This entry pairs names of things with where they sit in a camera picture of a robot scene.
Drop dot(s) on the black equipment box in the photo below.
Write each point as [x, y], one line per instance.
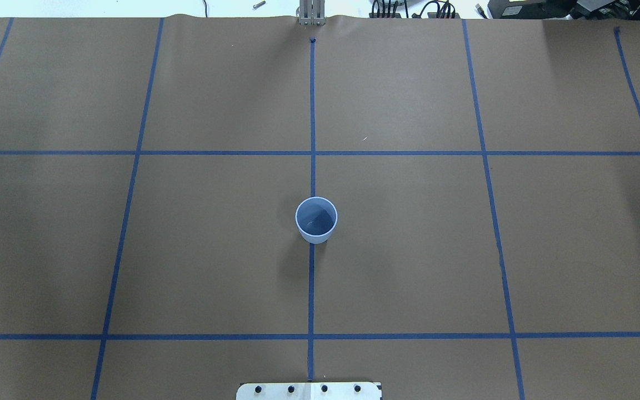
[589, 10]

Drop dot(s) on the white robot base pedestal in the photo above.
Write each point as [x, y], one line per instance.
[310, 390]

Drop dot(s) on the aluminium frame post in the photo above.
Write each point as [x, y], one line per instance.
[311, 13]

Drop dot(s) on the black power strip with plugs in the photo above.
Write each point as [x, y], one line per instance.
[413, 10]

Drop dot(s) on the brown paper table cover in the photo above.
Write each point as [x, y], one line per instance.
[486, 174]

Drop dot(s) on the light blue plastic cup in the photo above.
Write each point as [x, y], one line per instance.
[316, 219]

